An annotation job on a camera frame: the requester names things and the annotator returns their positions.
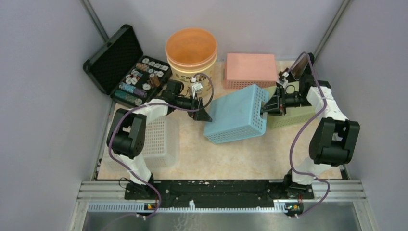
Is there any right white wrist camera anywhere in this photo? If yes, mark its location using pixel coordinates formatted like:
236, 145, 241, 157
276, 71, 290, 88

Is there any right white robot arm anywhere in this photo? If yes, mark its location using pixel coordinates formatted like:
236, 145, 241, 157
260, 75, 360, 198

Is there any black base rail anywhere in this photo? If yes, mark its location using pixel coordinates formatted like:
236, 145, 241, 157
124, 180, 314, 208

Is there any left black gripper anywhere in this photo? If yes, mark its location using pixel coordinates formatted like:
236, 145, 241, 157
175, 92, 212, 122

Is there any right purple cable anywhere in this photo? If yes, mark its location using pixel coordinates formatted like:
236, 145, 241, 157
289, 51, 331, 218

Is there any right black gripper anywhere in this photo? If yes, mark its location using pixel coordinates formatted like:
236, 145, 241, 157
259, 87, 312, 116

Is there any purple cable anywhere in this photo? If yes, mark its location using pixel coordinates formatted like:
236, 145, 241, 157
289, 51, 331, 218
108, 73, 215, 219

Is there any black case with parts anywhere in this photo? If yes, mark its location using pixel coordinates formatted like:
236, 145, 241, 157
83, 24, 172, 108

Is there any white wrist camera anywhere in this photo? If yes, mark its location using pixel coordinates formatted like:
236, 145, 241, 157
191, 77, 203, 97
276, 71, 290, 88

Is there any white perforated plastic basket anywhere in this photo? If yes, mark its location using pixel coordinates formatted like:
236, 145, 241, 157
102, 116, 180, 171

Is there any green plastic basket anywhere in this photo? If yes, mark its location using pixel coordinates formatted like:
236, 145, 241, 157
263, 81, 318, 130

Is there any blue plastic basket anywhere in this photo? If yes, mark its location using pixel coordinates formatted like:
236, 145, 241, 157
203, 84, 269, 144

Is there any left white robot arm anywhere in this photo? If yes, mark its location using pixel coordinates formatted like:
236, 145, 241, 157
106, 80, 212, 199

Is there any black and brown stand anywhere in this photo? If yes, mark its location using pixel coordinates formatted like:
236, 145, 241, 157
282, 55, 311, 83

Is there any pink plastic basket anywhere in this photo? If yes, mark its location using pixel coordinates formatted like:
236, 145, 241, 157
223, 53, 278, 90

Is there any white slotted cable duct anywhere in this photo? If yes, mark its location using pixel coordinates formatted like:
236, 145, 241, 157
88, 201, 287, 214

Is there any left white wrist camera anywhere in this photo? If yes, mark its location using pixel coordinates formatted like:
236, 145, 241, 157
191, 77, 203, 97

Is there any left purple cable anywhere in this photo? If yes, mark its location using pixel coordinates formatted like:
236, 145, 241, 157
108, 73, 215, 219

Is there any orange capybara bucket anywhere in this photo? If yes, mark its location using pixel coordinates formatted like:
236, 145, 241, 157
165, 28, 218, 97

